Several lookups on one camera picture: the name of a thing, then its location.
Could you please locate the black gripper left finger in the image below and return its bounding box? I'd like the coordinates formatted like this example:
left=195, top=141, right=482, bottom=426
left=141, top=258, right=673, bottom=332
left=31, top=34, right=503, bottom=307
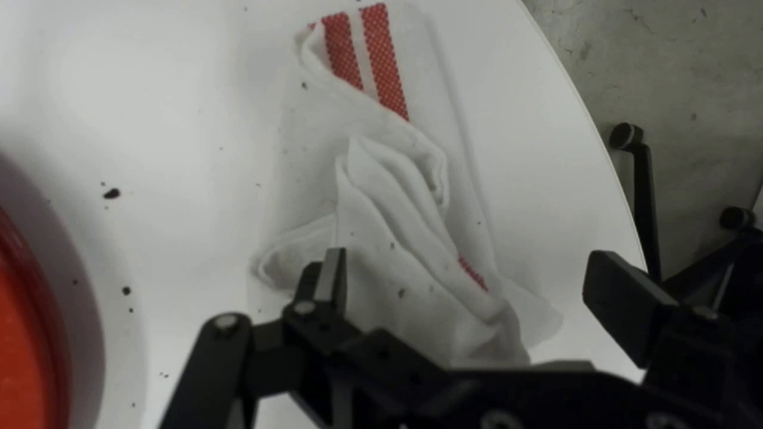
left=161, top=247, right=444, bottom=429

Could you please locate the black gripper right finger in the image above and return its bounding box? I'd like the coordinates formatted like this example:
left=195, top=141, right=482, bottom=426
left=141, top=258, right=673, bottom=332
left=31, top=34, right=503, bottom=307
left=583, top=249, right=763, bottom=429

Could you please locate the white red-striped tea towel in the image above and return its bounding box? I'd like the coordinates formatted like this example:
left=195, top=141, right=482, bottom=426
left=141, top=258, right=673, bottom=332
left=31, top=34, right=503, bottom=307
left=256, top=0, right=560, bottom=367

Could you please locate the red plate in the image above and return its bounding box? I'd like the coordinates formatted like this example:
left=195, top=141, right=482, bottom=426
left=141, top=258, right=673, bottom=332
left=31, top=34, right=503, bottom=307
left=0, top=155, right=106, bottom=429

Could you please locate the black office chair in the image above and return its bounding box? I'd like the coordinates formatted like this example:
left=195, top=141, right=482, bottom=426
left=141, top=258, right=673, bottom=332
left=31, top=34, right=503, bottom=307
left=605, top=121, right=763, bottom=316

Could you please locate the round white table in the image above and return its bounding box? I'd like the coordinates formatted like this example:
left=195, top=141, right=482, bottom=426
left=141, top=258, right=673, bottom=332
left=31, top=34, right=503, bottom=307
left=0, top=0, right=642, bottom=429

